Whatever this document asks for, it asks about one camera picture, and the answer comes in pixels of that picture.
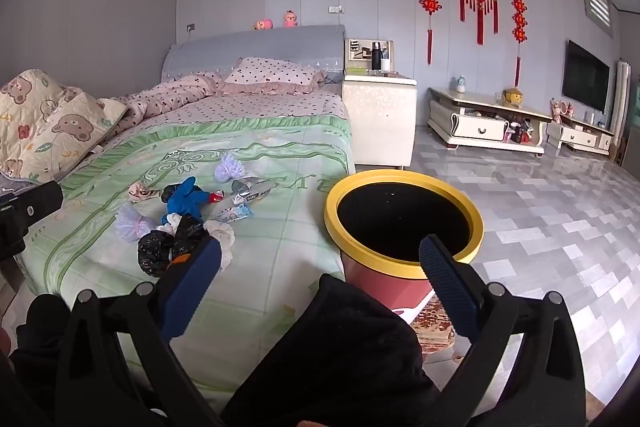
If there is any pink dotted quilt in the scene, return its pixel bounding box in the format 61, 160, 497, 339
97, 74, 224, 138

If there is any pink tissue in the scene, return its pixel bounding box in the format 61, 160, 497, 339
128, 181, 160, 204

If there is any silver grey snack packet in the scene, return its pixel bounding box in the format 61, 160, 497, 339
230, 176, 274, 204

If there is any small white tv cabinet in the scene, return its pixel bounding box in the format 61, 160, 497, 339
546, 114, 616, 156

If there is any green patterned bedspread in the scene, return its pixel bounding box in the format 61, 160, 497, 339
20, 114, 357, 408

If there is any red patterned floor mat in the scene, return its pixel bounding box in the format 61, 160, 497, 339
390, 297, 457, 356

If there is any person's right leg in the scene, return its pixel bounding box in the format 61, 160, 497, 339
234, 273, 442, 427

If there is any white nightstand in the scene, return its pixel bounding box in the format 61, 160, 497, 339
342, 73, 418, 170

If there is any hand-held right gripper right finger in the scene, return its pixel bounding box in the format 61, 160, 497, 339
419, 234, 586, 427

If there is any pink doll figure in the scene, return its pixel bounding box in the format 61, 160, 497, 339
550, 98, 576, 124

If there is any blue white snack wrapper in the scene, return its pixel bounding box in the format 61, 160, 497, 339
219, 202, 254, 223

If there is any large white tv cabinet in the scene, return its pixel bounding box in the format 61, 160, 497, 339
427, 87, 554, 158

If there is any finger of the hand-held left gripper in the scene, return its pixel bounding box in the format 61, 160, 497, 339
0, 181, 63, 262

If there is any white standing air conditioner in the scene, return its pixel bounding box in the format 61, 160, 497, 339
612, 59, 634, 154

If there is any pink dotted pillow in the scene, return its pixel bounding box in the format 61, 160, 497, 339
217, 56, 327, 97

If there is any person's leg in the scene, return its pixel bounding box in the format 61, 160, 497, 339
234, 273, 442, 427
9, 293, 72, 427

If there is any pile of shelf toys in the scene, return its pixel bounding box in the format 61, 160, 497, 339
504, 117, 539, 146

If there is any white frilly cloth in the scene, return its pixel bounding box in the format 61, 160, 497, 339
202, 220, 236, 271

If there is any yellow rimmed pink trash bin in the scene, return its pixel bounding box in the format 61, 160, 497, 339
324, 171, 485, 309

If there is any purple knitted scrubber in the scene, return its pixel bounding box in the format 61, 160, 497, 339
215, 152, 245, 183
115, 202, 151, 243

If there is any large black plastic bag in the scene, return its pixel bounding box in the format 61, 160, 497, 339
137, 214, 208, 279

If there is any black wall television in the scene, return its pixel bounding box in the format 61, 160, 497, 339
561, 39, 611, 114

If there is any bear print quilt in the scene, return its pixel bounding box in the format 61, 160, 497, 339
0, 68, 129, 192

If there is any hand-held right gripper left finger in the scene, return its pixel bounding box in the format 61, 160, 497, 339
55, 234, 226, 427

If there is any blue rubber glove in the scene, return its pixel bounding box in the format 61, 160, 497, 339
161, 177, 211, 226

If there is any grey bed headboard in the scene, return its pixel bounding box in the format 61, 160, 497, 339
161, 25, 347, 84

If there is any person's left leg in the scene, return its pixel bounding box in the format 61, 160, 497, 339
9, 293, 72, 427

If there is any pink dotted bed sheet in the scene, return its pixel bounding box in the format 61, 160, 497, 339
144, 88, 352, 128

